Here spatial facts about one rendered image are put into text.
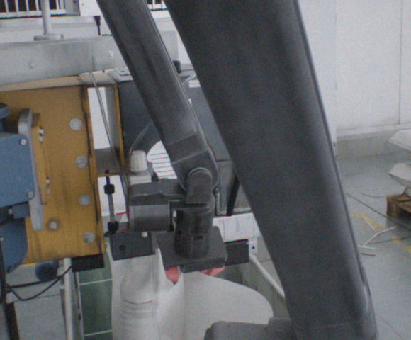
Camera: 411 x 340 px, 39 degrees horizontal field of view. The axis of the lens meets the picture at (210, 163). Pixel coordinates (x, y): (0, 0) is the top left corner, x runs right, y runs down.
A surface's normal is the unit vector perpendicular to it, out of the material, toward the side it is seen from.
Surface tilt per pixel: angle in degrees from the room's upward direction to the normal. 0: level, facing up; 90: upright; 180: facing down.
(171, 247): 30
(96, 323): 0
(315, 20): 90
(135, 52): 103
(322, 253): 118
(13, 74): 90
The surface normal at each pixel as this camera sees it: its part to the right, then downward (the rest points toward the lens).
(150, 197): 0.14, 0.44
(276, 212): -0.09, 0.70
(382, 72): 0.25, 0.23
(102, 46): 0.80, 0.11
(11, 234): 0.92, 0.07
